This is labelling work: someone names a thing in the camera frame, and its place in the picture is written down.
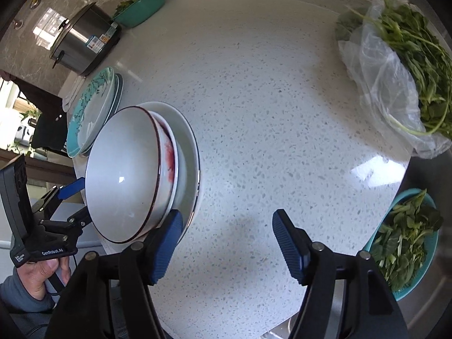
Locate white ceramic bowl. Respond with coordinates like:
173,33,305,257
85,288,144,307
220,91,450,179
140,101,203,240

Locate white bowl red flowers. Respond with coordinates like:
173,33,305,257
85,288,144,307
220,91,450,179
85,107,179,244

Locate small teal floral plate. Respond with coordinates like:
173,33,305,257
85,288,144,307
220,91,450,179
66,67,116,158

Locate grey gradient dinner plate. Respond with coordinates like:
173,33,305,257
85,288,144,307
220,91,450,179
81,73,123,156

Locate left forearm grey sleeve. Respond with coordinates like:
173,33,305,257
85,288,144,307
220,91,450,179
1,270,55,338

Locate person's left hand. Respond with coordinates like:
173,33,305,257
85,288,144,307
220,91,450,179
17,257,71,301

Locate teal colander with greens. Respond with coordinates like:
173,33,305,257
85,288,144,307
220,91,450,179
364,188,444,301

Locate stainless steel sink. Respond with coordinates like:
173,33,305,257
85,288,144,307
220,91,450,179
260,155,452,339

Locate stainless steel cooker pot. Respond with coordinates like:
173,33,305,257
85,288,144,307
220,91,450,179
50,2,122,77

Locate green bowl with vegetables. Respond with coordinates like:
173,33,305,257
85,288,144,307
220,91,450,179
113,0,165,28

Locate plastic bag of greens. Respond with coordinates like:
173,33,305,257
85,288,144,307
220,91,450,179
335,0,451,159

